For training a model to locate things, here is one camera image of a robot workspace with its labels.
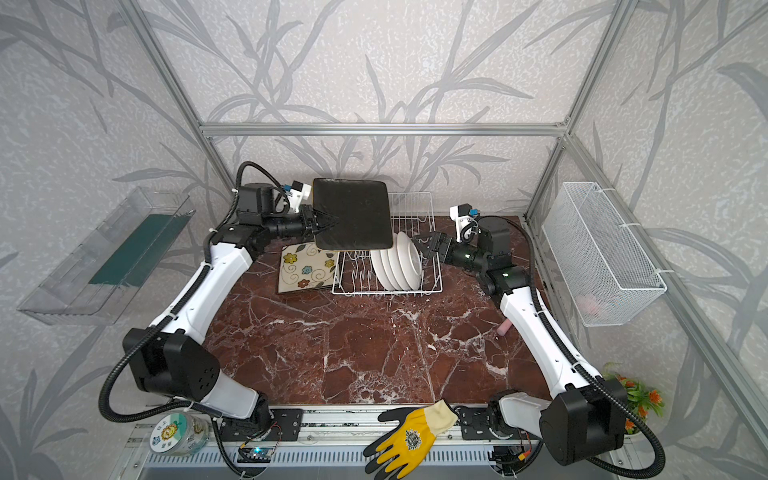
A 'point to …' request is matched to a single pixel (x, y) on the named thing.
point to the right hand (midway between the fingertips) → (425, 234)
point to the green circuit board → (254, 455)
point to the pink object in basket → (587, 303)
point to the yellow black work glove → (400, 453)
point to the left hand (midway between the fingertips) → (341, 212)
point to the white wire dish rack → (413, 213)
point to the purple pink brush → (504, 327)
